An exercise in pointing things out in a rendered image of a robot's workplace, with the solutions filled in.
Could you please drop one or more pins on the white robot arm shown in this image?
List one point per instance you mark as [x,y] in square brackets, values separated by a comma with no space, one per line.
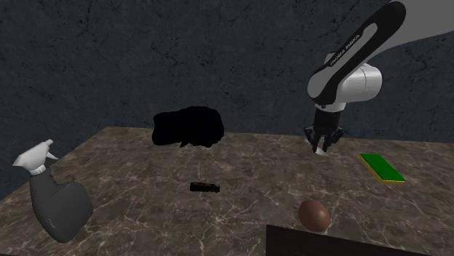
[358,83]

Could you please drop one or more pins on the small white object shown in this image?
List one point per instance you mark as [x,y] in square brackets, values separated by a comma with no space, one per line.
[321,153]

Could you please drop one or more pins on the black lumpy object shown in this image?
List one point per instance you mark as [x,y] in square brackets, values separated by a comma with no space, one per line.
[188,127]

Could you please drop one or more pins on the small dark oblong object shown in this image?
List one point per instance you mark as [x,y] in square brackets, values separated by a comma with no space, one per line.
[204,187]

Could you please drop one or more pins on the grey spray bottle white nozzle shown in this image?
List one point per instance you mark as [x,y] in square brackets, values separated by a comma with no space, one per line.
[58,209]

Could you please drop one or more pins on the green and yellow sponge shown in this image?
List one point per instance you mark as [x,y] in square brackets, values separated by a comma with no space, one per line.
[381,167]

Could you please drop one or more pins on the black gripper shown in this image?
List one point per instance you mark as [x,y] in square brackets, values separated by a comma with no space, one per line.
[328,122]

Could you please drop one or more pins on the brown egg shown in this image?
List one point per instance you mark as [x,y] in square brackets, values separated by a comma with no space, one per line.
[314,216]

